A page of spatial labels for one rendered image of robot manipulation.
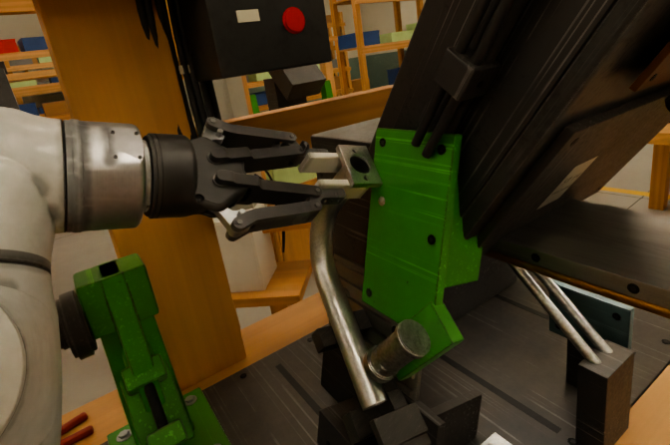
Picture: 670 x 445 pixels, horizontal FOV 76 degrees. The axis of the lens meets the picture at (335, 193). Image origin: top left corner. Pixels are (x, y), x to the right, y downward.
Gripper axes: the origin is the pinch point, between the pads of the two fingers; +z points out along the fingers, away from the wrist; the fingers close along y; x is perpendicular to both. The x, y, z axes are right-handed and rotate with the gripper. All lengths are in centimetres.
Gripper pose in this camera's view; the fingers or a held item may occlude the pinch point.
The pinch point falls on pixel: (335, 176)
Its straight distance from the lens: 48.5
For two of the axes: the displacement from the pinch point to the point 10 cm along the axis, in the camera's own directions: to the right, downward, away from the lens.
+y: -3.3, -8.3, 4.5
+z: 8.3, -0.2, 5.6
